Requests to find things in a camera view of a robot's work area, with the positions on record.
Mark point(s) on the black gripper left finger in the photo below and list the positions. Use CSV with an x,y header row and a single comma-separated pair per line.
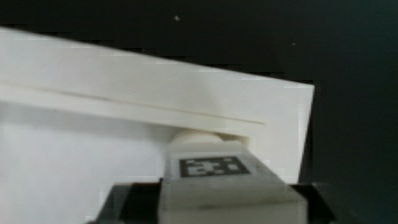
x,y
131,207

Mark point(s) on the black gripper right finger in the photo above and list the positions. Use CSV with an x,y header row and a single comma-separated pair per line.
x,y
328,209

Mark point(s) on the white table leg with tag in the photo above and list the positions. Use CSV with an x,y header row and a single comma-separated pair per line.
x,y
222,188

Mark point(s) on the white square tabletop part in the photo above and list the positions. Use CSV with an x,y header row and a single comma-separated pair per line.
x,y
95,106

